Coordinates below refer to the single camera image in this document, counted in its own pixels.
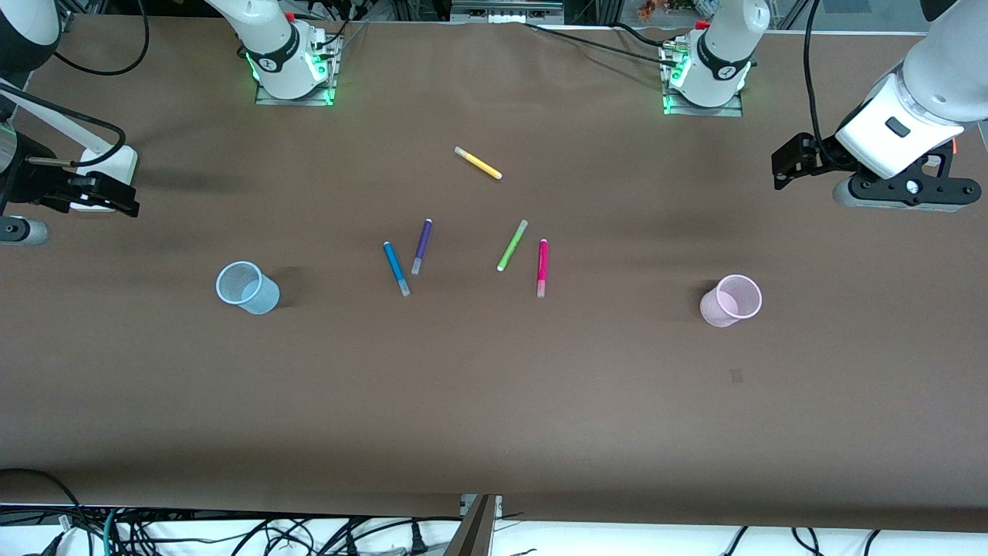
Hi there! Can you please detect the blue marker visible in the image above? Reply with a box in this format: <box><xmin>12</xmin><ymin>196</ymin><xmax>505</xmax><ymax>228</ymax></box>
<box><xmin>383</xmin><ymin>241</ymin><xmax>412</xmax><ymax>297</ymax></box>

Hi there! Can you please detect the white desk lamp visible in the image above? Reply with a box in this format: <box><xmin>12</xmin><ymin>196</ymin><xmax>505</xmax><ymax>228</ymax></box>
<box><xmin>0</xmin><ymin>81</ymin><xmax>140</xmax><ymax>214</ymax></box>

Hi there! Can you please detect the pink plastic cup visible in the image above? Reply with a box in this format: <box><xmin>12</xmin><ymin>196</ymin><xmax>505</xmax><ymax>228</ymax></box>
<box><xmin>699</xmin><ymin>274</ymin><xmax>763</xmax><ymax>328</ymax></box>

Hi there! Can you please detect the blue plastic cup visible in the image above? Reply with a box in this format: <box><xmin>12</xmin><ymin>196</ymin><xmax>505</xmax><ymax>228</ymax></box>
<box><xmin>215</xmin><ymin>261</ymin><xmax>281</xmax><ymax>316</ymax></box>

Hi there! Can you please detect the green marker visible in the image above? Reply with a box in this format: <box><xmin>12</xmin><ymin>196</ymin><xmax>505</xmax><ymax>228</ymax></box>
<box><xmin>496</xmin><ymin>219</ymin><xmax>530</xmax><ymax>273</ymax></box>

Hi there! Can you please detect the purple marker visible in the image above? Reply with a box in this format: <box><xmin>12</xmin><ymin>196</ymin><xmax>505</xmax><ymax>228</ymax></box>
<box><xmin>411</xmin><ymin>219</ymin><xmax>434</xmax><ymax>276</ymax></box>

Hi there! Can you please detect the yellow marker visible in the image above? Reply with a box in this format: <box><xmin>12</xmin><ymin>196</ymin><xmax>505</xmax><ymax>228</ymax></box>
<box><xmin>454</xmin><ymin>146</ymin><xmax>503</xmax><ymax>181</ymax></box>

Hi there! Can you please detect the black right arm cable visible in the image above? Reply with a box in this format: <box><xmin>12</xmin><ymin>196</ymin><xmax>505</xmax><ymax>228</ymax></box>
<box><xmin>0</xmin><ymin>83</ymin><xmax>128</xmax><ymax>168</ymax></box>

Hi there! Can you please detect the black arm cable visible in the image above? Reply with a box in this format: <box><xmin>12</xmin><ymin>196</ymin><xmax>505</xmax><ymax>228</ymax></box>
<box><xmin>0</xmin><ymin>83</ymin><xmax>128</xmax><ymax>168</ymax></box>
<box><xmin>803</xmin><ymin>0</ymin><xmax>825</xmax><ymax>149</ymax></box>

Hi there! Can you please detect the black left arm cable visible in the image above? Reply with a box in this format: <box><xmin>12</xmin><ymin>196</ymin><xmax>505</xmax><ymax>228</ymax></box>
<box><xmin>803</xmin><ymin>0</ymin><xmax>825</xmax><ymax>149</ymax></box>

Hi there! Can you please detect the black hanging cable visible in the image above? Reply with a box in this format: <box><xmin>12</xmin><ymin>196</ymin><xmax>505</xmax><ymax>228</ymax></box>
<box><xmin>52</xmin><ymin>0</ymin><xmax>151</xmax><ymax>77</ymax></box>

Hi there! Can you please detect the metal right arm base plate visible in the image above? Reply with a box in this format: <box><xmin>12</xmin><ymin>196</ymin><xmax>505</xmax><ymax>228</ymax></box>
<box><xmin>255</xmin><ymin>31</ymin><xmax>338</xmax><ymax>107</ymax></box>

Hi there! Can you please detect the black cable on table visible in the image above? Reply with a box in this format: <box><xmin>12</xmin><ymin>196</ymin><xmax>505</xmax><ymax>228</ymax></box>
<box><xmin>525</xmin><ymin>22</ymin><xmax>680</xmax><ymax>59</ymax></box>

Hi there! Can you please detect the black looped floor cable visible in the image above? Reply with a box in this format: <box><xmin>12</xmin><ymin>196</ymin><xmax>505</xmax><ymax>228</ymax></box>
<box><xmin>0</xmin><ymin>467</ymin><xmax>82</xmax><ymax>556</ymax></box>

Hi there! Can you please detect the grey metal bracket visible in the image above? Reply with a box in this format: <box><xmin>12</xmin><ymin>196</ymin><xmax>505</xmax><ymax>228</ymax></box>
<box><xmin>451</xmin><ymin>0</ymin><xmax>566</xmax><ymax>24</ymax></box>

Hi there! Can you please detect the aluminium profile post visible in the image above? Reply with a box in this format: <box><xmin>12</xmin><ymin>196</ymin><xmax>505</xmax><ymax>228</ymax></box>
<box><xmin>444</xmin><ymin>494</ymin><xmax>504</xmax><ymax>556</ymax></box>

